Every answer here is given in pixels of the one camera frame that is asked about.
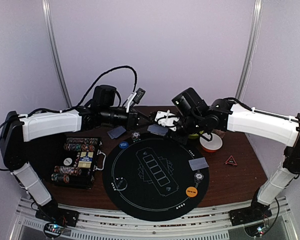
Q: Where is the grey playing card deck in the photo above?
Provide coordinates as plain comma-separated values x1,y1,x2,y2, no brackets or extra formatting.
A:
147,124,168,136

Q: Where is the poker chip stack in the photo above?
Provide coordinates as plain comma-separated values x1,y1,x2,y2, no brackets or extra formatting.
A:
131,131,140,142
194,172,204,184

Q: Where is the single grey card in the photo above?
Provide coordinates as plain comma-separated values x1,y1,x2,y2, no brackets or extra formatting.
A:
107,126,126,139

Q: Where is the blue small blind button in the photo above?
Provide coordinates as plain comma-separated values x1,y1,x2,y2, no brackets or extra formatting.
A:
119,141,129,149

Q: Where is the orange big blind button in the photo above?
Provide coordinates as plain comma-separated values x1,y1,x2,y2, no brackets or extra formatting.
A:
185,186,198,198

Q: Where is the red black triangle button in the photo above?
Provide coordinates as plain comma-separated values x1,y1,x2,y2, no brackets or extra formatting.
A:
224,155,237,166

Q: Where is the clear acrylic dealer puck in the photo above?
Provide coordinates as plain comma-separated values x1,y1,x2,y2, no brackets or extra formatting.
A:
114,177,128,192

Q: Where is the poker chip row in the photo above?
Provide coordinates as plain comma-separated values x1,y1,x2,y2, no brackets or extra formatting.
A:
54,166,82,176
64,143,96,152
66,137,99,145
51,173,70,184

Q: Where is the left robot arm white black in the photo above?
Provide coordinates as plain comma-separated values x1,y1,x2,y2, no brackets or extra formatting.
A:
0,85,145,222

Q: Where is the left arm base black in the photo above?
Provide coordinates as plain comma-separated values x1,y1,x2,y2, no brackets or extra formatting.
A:
35,198,79,227

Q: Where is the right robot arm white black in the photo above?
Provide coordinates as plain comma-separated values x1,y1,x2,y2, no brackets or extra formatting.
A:
157,88,300,221

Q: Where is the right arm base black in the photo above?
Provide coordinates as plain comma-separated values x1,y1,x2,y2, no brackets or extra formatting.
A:
229,194,272,226

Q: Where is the green bowl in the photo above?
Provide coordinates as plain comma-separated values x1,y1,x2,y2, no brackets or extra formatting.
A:
188,131,204,140

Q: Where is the white orange bowl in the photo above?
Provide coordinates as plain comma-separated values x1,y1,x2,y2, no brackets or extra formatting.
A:
199,133,223,153

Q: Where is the white decorated mug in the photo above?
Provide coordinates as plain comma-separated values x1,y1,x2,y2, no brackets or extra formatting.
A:
213,129,226,139

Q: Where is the black round poker mat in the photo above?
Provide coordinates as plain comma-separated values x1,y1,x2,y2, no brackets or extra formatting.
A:
103,133,209,222

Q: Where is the boxed playing card deck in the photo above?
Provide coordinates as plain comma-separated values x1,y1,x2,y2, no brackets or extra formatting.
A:
74,151,94,169

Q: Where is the black poker chip case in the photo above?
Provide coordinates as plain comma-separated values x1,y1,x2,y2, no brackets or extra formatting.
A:
13,133,102,189

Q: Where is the white dealer button in case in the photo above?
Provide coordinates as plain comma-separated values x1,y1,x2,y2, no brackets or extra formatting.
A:
63,157,73,166

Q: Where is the right circuit board with LEDs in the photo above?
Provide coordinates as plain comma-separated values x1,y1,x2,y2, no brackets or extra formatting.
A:
244,223,269,238

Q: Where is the circuit board with leds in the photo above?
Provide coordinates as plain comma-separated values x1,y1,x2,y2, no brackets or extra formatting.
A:
43,222,65,238
244,223,269,238

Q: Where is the left circuit board with LEDs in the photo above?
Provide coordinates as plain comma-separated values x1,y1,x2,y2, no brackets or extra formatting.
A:
43,222,65,238

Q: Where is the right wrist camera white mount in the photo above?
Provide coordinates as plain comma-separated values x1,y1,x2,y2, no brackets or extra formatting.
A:
150,109,180,132

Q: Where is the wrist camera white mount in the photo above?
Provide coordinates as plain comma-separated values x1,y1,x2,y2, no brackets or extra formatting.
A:
126,88,146,113
150,109,180,132

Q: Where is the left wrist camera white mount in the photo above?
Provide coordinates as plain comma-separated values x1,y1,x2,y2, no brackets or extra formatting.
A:
126,88,146,113

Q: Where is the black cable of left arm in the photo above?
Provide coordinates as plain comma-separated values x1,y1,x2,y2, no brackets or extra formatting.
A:
0,65,138,171

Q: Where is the right aluminium frame post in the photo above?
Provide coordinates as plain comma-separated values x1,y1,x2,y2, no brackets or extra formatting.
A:
235,0,263,100

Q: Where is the front aluminium rail frame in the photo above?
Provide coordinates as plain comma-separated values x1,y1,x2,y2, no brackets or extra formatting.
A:
8,197,299,240

